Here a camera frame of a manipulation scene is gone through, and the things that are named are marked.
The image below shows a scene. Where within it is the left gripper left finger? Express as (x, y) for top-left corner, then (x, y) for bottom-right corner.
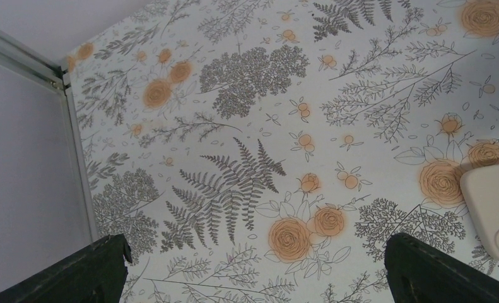
(0, 234), (132, 302)

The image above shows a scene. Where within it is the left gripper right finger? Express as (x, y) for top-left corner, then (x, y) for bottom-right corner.
(384, 233), (499, 302)

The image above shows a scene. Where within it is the beige phone case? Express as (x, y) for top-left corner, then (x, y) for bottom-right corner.
(460, 164), (499, 261)

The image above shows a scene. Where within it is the floral patterned table mat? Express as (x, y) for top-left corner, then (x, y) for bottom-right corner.
(66, 1), (499, 302)

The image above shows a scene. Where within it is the left aluminium frame post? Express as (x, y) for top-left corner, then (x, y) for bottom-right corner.
(0, 30), (98, 242)

